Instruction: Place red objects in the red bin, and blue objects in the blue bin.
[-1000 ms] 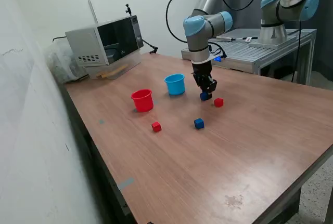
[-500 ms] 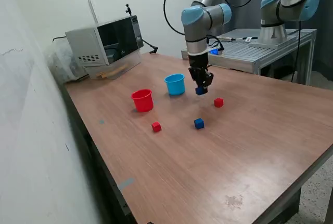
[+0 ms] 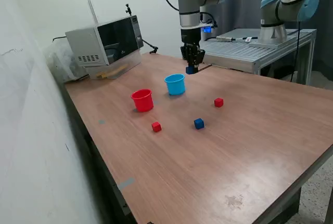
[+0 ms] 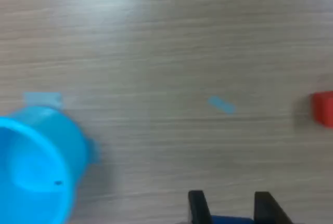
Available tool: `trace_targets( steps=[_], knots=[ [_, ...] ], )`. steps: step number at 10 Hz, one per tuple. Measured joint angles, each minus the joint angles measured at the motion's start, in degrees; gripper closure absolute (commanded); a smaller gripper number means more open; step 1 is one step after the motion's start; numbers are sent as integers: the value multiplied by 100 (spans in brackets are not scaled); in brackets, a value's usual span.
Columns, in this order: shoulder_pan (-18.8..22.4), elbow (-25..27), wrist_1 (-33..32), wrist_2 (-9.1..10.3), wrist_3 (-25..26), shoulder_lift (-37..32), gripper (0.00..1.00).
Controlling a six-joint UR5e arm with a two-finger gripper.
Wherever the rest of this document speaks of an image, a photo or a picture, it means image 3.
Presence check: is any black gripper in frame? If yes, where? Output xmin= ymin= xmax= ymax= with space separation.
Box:
xmin=181 ymin=27 xmax=206 ymax=74

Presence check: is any blue cup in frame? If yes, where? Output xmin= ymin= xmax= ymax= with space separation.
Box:
xmin=164 ymin=73 xmax=186 ymax=96

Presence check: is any aluminium profile table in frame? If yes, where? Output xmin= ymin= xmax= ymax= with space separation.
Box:
xmin=181 ymin=28 xmax=317 ymax=86

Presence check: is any aluminium robot mounting plate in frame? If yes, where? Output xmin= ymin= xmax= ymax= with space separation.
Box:
xmin=248 ymin=38 xmax=289 ymax=50

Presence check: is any dark grey curtain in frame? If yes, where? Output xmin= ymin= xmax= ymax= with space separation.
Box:
xmin=201 ymin=0 xmax=333 ymax=75

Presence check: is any red cup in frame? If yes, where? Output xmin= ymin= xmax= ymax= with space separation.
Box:
xmin=131 ymin=88 xmax=155 ymax=113

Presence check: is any silver microwave oven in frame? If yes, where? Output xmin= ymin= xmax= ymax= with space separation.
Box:
xmin=65 ymin=15 xmax=145 ymax=68

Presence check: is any thin white rod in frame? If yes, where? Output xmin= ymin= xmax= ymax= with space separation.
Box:
xmin=87 ymin=0 xmax=99 ymax=25

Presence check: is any long grey tape strip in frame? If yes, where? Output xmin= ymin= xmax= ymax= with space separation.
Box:
xmin=117 ymin=177 xmax=136 ymax=191

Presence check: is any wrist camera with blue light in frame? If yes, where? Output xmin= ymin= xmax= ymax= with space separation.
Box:
xmin=200 ymin=22 xmax=218 ymax=35

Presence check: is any grey and black robot cable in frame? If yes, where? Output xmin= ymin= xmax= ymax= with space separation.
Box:
xmin=215 ymin=36 xmax=260 ymax=43

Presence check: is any short black wrist cable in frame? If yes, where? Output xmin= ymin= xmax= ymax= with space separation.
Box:
xmin=200 ymin=12 xmax=218 ymax=27

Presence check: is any thick black hanging cable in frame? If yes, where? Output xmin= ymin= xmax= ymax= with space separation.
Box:
xmin=289 ymin=20 xmax=301 ymax=82

